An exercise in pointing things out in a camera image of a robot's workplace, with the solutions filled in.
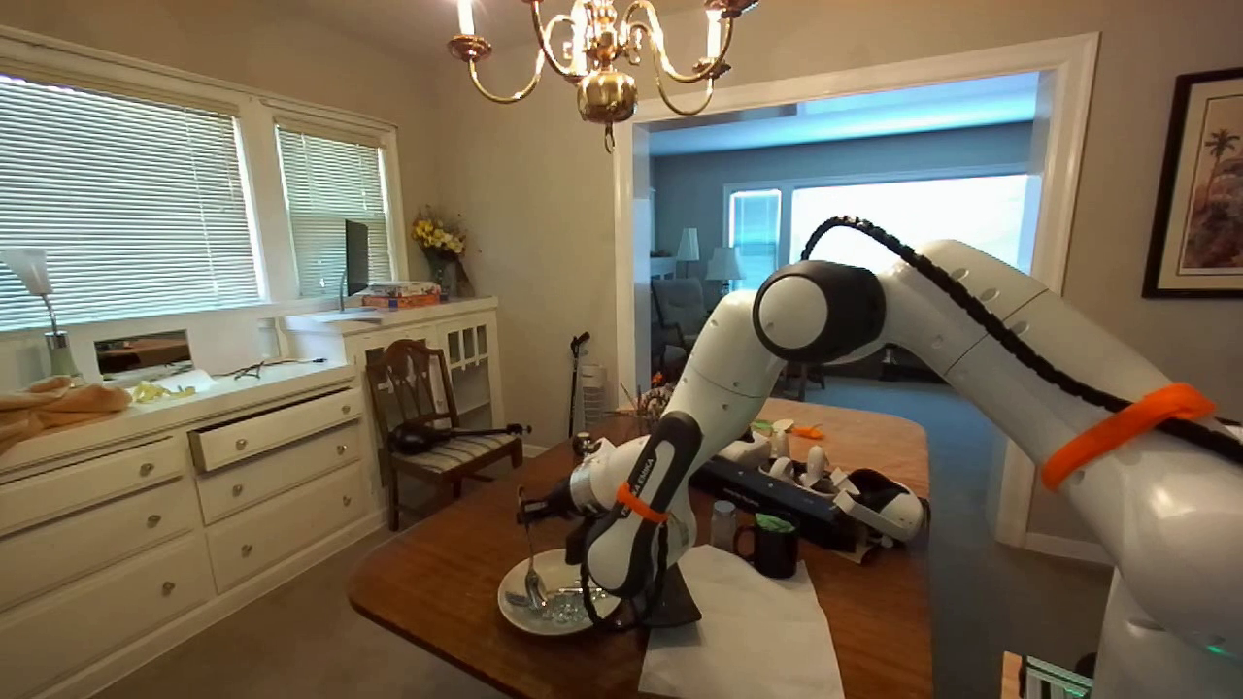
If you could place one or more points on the white countertop appliance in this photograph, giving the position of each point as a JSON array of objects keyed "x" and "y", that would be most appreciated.
[{"x": 137, "y": 351}]

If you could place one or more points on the white feather in vase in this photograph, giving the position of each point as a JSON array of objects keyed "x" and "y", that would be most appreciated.
[{"x": 35, "y": 279}]

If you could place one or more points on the small orange item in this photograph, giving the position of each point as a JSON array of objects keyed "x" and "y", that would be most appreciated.
[{"x": 808, "y": 437}]

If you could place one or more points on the black framed palm picture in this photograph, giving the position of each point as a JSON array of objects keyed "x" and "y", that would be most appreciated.
[{"x": 1199, "y": 179}]

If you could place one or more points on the white and black device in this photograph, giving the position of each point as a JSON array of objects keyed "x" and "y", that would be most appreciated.
[{"x": 881, "y": 504}]

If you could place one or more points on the white drawer sideboard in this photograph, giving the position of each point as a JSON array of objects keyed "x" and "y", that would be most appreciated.
[{"x": 130, "y": 517}]

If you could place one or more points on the wooden base board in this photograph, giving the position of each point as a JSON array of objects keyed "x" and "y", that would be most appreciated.
[{"x": 1010, "y": 676}]

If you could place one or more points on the black mug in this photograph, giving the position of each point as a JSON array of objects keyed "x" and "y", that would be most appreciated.
[{"x": 773, "y": 553}]

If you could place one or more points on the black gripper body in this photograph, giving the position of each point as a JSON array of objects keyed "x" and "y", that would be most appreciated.
[{"x": 547, "y": 508}]

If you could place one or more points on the black folded umbrella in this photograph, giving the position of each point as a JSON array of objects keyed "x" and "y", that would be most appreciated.
[{"x": 449, "y": 437}]

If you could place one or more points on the yellow flowers in vase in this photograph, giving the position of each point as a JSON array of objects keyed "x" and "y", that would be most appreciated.
[{"x": 435, "y": 248}]

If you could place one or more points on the aluminium rail frame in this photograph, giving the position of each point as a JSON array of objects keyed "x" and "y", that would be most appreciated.
[{"x": 1054, "y": 683}]

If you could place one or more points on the glass jar with white lid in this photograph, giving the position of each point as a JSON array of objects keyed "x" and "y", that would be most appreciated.
[{"x": 724, "y": 527}]

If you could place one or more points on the narrow white window blind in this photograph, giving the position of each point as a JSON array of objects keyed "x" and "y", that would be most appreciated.
[{"x": 330, "y": 197}]

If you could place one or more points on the pile of green glass beads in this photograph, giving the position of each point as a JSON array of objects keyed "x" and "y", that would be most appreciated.
[{"x": 561, "y": 601}]

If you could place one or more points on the dark armchair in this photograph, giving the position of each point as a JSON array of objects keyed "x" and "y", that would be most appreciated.
[{"x": 682, "y": 323}]

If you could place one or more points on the silver metal spoon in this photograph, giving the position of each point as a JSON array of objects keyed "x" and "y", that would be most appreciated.
[{"x": 536, "y": 584}]

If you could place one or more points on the white round plate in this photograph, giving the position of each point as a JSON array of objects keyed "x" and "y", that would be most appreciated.
[{"x": 515, "y": 613}]

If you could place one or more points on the black upright pole stand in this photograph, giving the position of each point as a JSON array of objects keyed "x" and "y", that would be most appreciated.
[{"x": 575, "y": 376}]

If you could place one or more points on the brass chandelier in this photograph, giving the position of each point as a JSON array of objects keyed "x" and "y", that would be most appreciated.
[{"x": 609, "y": 94}]

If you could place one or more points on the white paper sheet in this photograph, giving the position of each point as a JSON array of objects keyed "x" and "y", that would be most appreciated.
[{"x": 750, "y": 635}]

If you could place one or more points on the white glass door cabinet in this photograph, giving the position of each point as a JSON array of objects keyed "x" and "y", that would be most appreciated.
[{"x": 461, "y": 351}]

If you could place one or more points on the small white bottle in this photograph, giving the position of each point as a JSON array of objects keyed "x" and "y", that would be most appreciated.
[{"x": 818, "y": 468}]

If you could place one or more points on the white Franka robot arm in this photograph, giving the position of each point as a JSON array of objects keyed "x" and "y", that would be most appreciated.
[{"x": 1010, "y": 336}]

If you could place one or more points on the long black box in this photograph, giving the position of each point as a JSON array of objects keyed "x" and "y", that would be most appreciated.
[{"x": 783, "y": 496}]

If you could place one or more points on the green cloth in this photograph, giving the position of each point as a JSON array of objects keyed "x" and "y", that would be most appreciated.
[{"x": 772, "y": 527}]

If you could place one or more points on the colourful items pile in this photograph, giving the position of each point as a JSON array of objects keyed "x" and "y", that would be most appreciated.
[{"x": 394, "y": 296}]

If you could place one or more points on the white shade table lamp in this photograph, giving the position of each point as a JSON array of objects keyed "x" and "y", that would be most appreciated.
[
  {"x": 724, "y": 266},
  {"x": 690, "y": 248}
]

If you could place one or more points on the dark wooden chair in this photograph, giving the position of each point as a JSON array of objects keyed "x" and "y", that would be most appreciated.
[{"x": 413, "y": 389}]

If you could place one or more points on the wide white window blind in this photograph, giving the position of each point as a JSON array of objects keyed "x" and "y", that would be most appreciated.
[{"x": 119, "y": 197}]

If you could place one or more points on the bright living room window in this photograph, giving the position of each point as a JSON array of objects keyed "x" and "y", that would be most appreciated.
[{"x": 957, "y": 208}]

